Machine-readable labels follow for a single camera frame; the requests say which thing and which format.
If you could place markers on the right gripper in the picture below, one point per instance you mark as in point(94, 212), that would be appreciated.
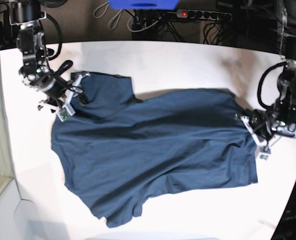
point(55, 87)

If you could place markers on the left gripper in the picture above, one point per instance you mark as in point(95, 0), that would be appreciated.
point(260, 121)

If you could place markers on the dark blue t-shirt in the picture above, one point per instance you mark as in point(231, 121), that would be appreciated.
point(118, 151)

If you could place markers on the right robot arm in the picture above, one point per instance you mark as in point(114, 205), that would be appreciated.
point(31, 42)

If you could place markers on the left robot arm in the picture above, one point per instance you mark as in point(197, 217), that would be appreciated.
point(280, 117)

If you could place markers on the blue plastic bin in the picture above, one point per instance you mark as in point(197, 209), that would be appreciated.
point(143, 4)

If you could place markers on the black power strip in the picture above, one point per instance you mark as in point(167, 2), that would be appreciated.
point(203, 15)

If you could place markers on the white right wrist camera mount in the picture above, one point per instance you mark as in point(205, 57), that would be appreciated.
point(62, 106)

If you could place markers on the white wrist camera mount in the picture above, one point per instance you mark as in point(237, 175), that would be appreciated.
point(62, 106)
point(263, 151)

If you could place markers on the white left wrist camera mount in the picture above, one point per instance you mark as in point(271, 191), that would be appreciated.
point(263, 151)

